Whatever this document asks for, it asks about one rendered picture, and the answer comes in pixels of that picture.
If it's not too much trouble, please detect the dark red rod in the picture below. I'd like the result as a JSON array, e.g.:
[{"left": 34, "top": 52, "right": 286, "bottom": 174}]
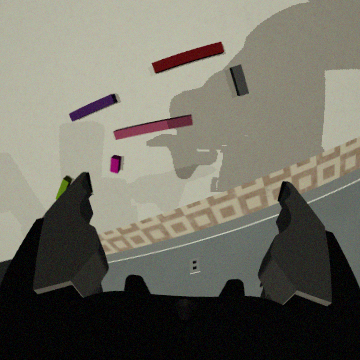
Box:
[{"left": 152, "top": 42, "right": 224, "bottom": 74}]

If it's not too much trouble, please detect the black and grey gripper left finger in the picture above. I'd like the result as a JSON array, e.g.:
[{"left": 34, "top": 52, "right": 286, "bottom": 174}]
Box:
[{"left": 0, "top": 172, "right": 109, "bottom": 360}]

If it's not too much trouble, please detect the pink rod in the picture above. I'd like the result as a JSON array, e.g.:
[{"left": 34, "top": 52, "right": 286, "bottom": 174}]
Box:
[{"left": 113, "top": 115, "right": 193, "bottom": 140}]

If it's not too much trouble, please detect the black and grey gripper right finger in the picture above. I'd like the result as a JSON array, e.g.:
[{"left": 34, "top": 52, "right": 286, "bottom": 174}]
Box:
[{"left": 258, "top": 181, "right": 360, "bottom": 360}]

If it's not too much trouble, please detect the small magenta block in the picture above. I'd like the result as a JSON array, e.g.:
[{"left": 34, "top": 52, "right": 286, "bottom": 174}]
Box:
[{"left": 110, "top": 155, "right": 121, "bottom": 174}]

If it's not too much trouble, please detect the dark purple rod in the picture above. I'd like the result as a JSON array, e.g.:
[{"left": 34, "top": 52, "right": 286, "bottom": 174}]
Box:
[{"left": 69, "top": 94, "right": 118, "bottom": 122}]

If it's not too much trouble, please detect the lime green rectangular bar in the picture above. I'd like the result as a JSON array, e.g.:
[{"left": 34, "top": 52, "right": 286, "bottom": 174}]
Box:
[{"left": 56, "top": 176, "right": 72, "bottom": 200}]

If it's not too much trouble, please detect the grey rod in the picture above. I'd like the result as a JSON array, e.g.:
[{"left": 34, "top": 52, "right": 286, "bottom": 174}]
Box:
[{"left": 229, "top": 64, "right": 249, "bottom": 96}]

